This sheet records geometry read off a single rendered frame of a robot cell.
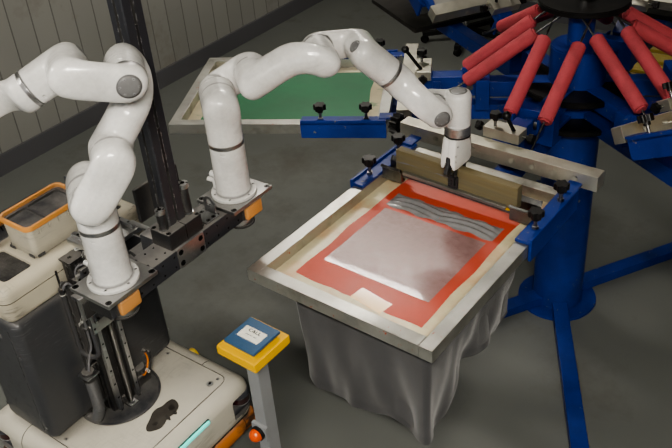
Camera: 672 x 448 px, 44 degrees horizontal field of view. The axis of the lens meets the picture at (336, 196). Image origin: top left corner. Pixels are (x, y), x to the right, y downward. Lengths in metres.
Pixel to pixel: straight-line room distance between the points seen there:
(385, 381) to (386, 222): 0.46
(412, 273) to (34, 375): 1.21
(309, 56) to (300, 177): 2.46
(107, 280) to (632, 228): 2.76
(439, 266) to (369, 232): 0.25
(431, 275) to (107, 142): 0.93
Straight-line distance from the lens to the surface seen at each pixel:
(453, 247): 2.35
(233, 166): 2.23
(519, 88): 2.86
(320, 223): 2.41
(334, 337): 2.34
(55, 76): 1.73
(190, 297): 3.81
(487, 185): 2.42
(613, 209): 4.28
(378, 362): 2.28
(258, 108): 3.16
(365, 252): 2.34
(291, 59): 2.12
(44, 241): 2.65
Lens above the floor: 2.36
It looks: 33 degrees down
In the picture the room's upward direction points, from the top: 5 degrees counter-clockwise
